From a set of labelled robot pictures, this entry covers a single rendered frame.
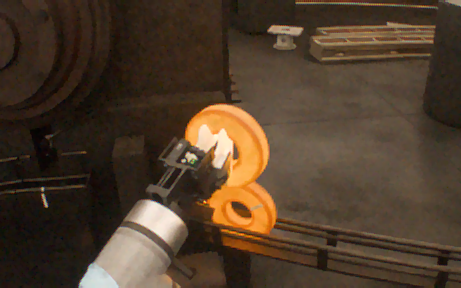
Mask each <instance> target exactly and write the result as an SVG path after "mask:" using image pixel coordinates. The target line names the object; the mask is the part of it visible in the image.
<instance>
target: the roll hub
mask: <svg viewBox="0 0 461 288"><path fill-rule="evenodd" d="M39 10H44V11H45V12H46V13H47V17H46V20H45V22H37V21H36V20H35V18H34V15H35V13H36V11H39ZM59 19H60V18H59V15H58V12H57V10H56V7H55V5H54V3H53V1H52V0H0V108H5V107H11V106H14V105H17V104H20V103H23V102H24V101H26V100H27V99H29V98H30V97H32V96H33V95H34V94H35V93H37V92H38V90H39V89H40V88H41V87H42V86H43V85H44V84H45V82H46V81H47V80H48V77H49V76H50V75H51V73H52V72H53V70H54V68H55V66H56V63H57V61H58V58H59V55H60V49H61V46H62V35H61V34H62V30H61V23H60V20H59ZM37 71H40V72H41V74H42V75H44V78H43V81H42V83H37V84H35V83H34V81H33V80H32V79H31V78H32V75H33V72H37Z"/></svg>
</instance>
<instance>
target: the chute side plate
mask: <svg viewBox="0 0 461 288"><path fill-rule="evenodd" d="M41 194H44V196H45V199H46V201H47V206H48V207H45V204H44V201H43V199H42V195H41ZM16 197H17V198H16ZM74 208H79V209H82V208H84V210H85V213H86V217H92V212H91V208H90V204H89V200H88V197H87V192H86V189H84V190H76V191H74V190H67V191H57V192H50V191H49V192H41V193H25V194H17V195H16V194H12V195H8V196H0V224H3V223H4V224H7V223H11V222H13V223H16V222H20V221H22V222H24V221H31V220H33V221H38V220H53V219H59V220H61V219H65V217H64V214H63V211H62V210H66V209H74Z"/></svg>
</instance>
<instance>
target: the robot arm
mask: <svg viewBox="0 0 461 288"><path fill-rule="evenodd" d="M171 145H172V147H173V149H172V151H171V152H170V153H169V156H168V157H167V158H166V157H165V154H166V153H167V152H168V150H169V148H170V147H171ZM158 162H159V164H160V167H161V169H162V172H163V175H164V176H163V178H162V179H161V180H160V182H159V183H158V184H157V186H154V185H151V184H150V185H149V186H148V188H147V189H146V192H147V194H148V198H147V200H139V201H137V203H136V205H135V206H134V208H133V209H131V211H130V212H129V213H128V214H127V217H126V218H125V220H124V221H123V222H122V223H121V224H120V227H119V228H118V229H117V230H116V232H115V233H114V235H113V236H112V237H111V239H110V240H109V242H108V243H107V244H106V245H105V247H104V249H103V250H102V251H101V252H100V255H98V256H97V258H96V260H95V261H94V262H93V263H92V264H91V265H90V266H88V271H87V272H86V275H85V276H84V277H83V279H82V280H81V281H80V285H79V288H182V287H180V286H179V285H178V284H176V283H175V282H174V281H173V280H172V279H171V278H170V277H169V276H168V275H166V274H165V272H166V270H167V269H168V267H169V265H170V264H171V263H172V260H173V258H174V257H175V255H177V253H178V251H179V250H180V248H181V246H182V245H183V242H184V241H185V239H186V237H187V236H188V230H187V227H186V225H187V224H188V221H189V220H188V217H191V218H193V219H194V220H196V221H202V222H204V221H205V220H206V221H210V222H211V221H212V218H213V216H214V213H215V210H216V208H214V207H212V206H210V204H209V203H207V202H206V201H205V200H207V199H210V198H212V194H213V193H214V192H215V191H216V190H217V189H218V190H221V187H222V185H223V184H224V183H225V182H226V181H227V179H228V178H229V176H230V173H231V163H232V141H231V140H230V139H229V138H227V135H226V133H225V131H224V130H223V129H221V130H220V132H219V134H216V135H213V136H212V134H211V133H210V131H209V129H208V128H207V126H206V125H202V126H201V127H200V128H199V130H198V141H197V144H196V146H192V145H191V143H190V141H188V140H184V139H180V140H179V142H177V139H176V137H174V138H173V139H172V141H171V142H170V143H169V144H168V147H167V148H166V149H165V151H164V152H163V153H162V155H161V156H160V157H159V158H158Z"/></svg>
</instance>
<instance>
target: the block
mask: <svg viewBox="0 0 461 288"><path fill-rule="evenodd" d="M112 162H113V167H114V173H115V178H116V183H117V188H118V192H119V195H120V199H121V204H122V209H123V214H124V220H125V218H126V217H127V214H128V213H129V212H130V211H131V209H133V208H134V206H135V205H136V203H137V201H139V200H147V198H148V194H147V192H146V189H147V188H148V186H149V185H150V184H151V185H152V179H151V172H150V164H149V156H148V149H147V141H146V138H145V136H144V135H130V136H119V137H117V138H116V139H115V143H114V148H113V152H112Z"/></svg>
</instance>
